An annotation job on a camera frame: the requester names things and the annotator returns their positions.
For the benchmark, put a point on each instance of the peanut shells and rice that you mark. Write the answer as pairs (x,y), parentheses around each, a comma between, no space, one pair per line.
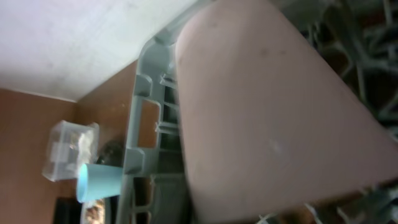
(93,212)

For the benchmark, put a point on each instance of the blue plastic cup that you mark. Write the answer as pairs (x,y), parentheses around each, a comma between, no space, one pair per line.
(97,181)

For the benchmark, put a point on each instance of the round black tray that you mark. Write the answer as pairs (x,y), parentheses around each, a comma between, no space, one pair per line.
(70,211)

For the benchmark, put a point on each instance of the grey dishwasher rack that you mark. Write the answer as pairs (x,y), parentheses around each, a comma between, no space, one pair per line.
(154,174)

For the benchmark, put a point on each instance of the clear plastic waste bin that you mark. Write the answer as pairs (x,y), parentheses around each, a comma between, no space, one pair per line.
(70,146)

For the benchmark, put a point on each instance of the pink plastic cup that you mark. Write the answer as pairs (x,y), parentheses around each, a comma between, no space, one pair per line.
(266,123)

